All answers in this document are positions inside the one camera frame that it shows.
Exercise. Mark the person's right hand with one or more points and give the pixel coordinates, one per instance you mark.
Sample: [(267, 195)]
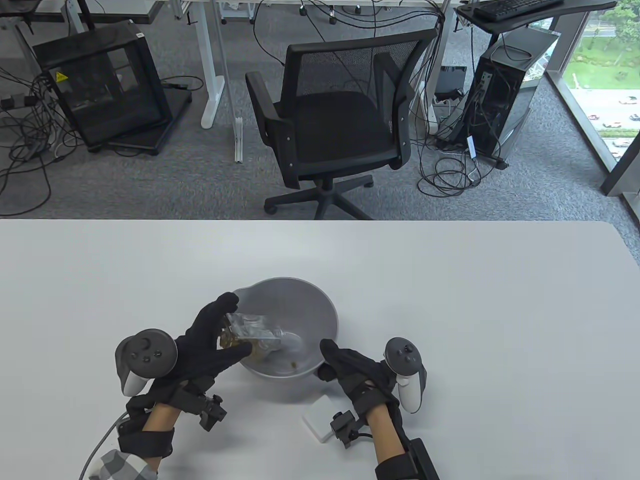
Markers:
[(362, 375)]

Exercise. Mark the person's left hand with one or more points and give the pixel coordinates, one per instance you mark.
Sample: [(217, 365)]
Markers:
[(200, 350)]

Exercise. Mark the clear plastic jar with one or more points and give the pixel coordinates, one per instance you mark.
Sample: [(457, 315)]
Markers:
[(255, 330)]

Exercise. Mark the white square jar lid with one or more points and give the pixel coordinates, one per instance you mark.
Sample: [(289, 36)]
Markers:
[(317, 415)]

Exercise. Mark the grey salad bowl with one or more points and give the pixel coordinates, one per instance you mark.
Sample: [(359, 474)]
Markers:
[(305, 310)]

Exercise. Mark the person's right forearm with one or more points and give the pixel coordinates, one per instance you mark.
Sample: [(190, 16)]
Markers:
[(387, 435)]

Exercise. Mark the person's left forearm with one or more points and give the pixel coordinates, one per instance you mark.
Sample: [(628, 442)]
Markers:
[(162, 420)]

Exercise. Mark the right white grey controller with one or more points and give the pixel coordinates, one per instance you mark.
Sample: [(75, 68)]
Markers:
[(407, 360)]

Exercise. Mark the white grey controller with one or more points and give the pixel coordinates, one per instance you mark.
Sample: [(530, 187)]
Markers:
[(407, 360), (145, 352)]

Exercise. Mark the left white grey controller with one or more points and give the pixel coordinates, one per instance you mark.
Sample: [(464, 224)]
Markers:
[(145, 352)]

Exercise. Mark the checked grey shirt sleeve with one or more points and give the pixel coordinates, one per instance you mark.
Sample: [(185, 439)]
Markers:
[(122, 465)]

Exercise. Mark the black flat floor platform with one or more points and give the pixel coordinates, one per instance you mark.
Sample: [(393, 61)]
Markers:
[(175, 107)]

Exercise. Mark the black mesh office chair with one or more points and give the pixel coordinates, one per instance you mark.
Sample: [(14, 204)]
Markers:
[(340, 120)]

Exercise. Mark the white desk leg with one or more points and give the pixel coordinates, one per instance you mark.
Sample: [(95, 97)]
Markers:
[(440, 60), (212, 65)]

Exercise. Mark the small black box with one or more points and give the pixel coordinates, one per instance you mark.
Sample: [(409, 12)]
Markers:
[(451, 80)]

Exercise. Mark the grey power strip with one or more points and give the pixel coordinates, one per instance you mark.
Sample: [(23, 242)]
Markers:
[(15, 101)]

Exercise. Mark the black computer tower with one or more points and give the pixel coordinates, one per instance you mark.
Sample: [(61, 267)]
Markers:
[(500, 95)]

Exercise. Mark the black keyboard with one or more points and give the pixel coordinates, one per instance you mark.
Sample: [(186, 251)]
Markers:
[(515, 7)]

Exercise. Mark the black desk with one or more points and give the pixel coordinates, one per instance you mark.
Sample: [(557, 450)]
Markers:
[(575, 12)]

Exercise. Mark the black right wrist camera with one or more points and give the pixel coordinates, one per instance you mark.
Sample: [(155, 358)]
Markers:
[(345, 427)]

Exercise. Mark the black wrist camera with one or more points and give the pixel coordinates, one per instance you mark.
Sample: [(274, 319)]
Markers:
[(205, 407), (345, 427)]

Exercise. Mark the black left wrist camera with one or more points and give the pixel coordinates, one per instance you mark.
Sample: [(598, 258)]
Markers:
[(205, 407)]

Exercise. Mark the black glass enclosure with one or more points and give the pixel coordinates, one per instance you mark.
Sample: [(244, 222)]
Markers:
[(100, 85)]

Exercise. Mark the dark window frame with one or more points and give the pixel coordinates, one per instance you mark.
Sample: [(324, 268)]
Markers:
[(620, 172)]

